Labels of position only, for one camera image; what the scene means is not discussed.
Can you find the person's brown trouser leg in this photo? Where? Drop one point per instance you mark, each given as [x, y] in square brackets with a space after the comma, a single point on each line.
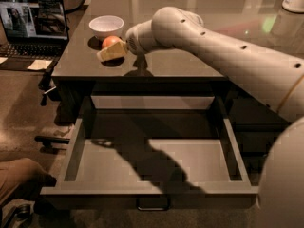
[22, 179]

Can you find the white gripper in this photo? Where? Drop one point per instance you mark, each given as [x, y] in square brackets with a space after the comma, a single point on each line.
[134, 40]

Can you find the white ceramic bowl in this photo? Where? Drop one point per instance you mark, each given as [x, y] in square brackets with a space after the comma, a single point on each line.
[107, 25]

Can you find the metal drawer handle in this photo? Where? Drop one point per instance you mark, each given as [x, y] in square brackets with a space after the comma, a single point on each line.
[153, 204]

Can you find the open grey top drawer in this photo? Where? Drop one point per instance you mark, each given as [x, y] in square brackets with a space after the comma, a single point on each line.
[116, 156]

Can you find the open black laptop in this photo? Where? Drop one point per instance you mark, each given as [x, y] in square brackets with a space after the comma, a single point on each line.
[35, 30]

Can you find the white paper note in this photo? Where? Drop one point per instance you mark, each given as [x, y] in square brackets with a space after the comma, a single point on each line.
[39, 65]

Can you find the dark lower drawer cabinet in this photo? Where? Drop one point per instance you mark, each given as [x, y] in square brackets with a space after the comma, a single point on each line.
[256, 128]

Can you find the orange fruit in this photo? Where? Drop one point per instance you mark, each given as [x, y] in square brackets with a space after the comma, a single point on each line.
[110, 40]

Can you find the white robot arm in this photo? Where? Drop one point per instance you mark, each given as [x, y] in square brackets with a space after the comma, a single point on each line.
[273, 78]

